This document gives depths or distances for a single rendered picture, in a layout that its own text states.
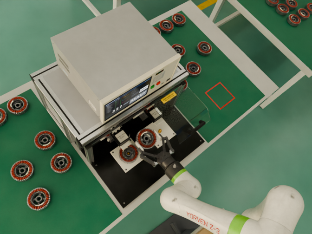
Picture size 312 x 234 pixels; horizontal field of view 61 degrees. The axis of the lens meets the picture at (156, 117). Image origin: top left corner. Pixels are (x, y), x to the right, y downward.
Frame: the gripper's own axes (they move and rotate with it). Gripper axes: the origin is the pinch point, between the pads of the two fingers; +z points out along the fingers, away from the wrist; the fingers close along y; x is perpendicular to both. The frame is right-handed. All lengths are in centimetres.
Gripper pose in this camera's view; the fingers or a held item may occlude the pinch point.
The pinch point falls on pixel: (146, 139)
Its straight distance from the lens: 143.6
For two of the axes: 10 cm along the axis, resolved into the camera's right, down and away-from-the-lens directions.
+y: -7.9, 5.2, -3.3
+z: -6.2, -6.5, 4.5
